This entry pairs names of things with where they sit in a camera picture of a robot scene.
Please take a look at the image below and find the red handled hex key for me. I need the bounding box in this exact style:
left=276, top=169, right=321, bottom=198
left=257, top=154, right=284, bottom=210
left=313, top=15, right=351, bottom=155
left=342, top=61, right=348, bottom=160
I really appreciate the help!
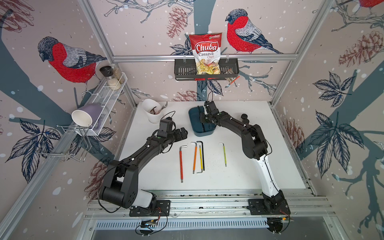
left=179, top=145, right=188, bottom=183

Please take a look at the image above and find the orange handled hex key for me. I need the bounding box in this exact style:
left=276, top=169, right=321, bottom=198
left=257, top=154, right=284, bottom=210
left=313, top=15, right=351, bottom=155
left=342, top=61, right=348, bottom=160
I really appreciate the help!
left=191, top=142, right=197, bottom=174

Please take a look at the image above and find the green handled hex key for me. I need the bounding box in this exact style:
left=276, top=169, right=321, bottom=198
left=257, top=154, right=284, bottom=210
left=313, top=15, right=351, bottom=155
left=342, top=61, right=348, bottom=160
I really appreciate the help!
left=219, top=143, right=227, bottom=167

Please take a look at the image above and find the large black hex key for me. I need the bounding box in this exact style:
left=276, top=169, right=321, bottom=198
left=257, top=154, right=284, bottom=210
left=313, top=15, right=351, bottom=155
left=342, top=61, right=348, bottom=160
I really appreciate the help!
left=197, top=141, right=205, bottom=171

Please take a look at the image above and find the yellow handled hex key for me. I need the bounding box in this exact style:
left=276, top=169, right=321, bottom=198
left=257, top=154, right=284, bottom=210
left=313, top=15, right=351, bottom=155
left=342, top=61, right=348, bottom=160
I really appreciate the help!
left=197, top=145, right=204, bottom=174

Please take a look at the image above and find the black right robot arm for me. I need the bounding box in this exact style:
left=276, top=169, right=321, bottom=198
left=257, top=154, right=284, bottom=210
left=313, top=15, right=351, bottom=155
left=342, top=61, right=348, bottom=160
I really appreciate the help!
left=200, top=101, right=291, bottom=215

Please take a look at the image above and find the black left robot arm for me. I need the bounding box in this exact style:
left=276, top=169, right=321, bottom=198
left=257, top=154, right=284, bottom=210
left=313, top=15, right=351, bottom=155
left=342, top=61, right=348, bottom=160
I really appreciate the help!
left=98, top=128, right=188, bottom=210

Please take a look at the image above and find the teal plastic storage box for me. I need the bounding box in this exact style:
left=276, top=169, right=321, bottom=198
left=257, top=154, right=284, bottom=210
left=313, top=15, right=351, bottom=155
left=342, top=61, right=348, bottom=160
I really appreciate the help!
left=189, top=106, right=216, bottom=137

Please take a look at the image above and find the white ceramic utensil cup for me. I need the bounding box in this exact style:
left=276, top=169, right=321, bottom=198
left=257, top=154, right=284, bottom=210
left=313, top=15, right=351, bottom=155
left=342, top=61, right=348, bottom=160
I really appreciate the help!
left=142, top=99, right=164, bottom=124

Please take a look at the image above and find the red Chuba chips bag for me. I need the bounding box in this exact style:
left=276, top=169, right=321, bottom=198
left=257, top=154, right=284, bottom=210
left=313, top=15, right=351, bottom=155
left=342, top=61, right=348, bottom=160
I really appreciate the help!
left=189, top=33, right=222, bottom=75

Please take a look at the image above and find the clear glass jar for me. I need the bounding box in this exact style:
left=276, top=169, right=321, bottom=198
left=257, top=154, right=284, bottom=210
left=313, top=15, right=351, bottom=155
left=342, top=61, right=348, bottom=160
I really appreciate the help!
left=110, top=64, right=125, bottom=84

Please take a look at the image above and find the black lid spice jar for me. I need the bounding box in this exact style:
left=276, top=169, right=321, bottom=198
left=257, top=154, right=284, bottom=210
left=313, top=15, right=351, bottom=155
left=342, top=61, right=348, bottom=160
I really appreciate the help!
left=100, top=66, right=121, bottom=91

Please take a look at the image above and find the purple cup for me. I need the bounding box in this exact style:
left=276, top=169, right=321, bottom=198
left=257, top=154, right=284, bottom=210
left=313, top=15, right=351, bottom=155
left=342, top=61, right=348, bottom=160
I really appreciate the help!
left=71, top=104, right=103, bottom=128

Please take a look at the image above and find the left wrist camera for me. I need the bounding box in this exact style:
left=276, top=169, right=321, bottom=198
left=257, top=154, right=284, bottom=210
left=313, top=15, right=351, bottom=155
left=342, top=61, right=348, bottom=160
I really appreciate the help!
left=157, top=117, right=176, bottom=138

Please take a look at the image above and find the black wire wall basket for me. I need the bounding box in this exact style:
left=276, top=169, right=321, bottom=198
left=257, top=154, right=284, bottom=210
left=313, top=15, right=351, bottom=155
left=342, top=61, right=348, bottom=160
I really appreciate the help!
left=174, top=59, right=239, bottom=81

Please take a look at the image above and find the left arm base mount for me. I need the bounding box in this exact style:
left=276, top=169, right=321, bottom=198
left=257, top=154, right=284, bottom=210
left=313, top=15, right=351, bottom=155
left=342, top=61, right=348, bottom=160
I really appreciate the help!
left=129, top=200, right=171, bottom=217

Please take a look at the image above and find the white wire wall shelf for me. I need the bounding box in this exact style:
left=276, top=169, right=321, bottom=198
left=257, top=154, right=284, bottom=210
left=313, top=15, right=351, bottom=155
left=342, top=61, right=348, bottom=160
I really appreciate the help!
left=75, top=73, right=128, bottom=136

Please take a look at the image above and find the chrome wire cup holder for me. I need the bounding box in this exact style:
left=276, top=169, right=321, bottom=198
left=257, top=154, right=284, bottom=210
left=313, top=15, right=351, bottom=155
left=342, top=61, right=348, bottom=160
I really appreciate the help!
left=35, top=125, right=92, bottom=163

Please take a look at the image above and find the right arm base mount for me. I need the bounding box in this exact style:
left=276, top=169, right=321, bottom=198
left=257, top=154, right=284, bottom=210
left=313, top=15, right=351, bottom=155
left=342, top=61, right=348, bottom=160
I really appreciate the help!
left=246, top=199, right=291, bottom=216

